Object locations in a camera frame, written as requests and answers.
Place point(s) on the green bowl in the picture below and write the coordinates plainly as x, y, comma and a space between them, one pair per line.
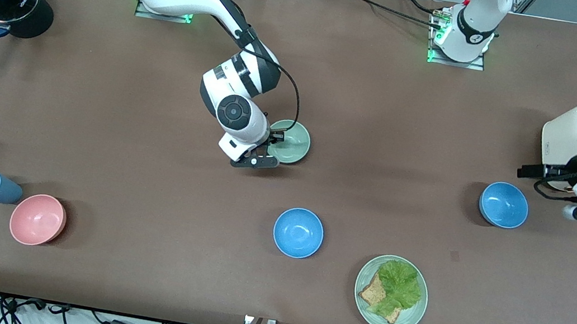
295, 143

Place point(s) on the blue bowl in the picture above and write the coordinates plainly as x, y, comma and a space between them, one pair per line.
503, 205
298, 233

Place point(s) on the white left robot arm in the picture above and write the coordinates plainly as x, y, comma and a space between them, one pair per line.
474, 24

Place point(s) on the pink bowl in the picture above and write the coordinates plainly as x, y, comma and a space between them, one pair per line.
37, 220

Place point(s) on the brown toast slice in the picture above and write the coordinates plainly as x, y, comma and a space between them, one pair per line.
373, 293

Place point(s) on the green lettuce leaf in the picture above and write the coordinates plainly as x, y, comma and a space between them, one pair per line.
400, 285

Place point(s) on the green plate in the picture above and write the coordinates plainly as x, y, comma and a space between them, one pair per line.
410, 317

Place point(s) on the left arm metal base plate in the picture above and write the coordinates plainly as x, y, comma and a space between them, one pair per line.
466, 65

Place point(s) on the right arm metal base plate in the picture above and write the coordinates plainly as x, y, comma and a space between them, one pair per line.
165, 16

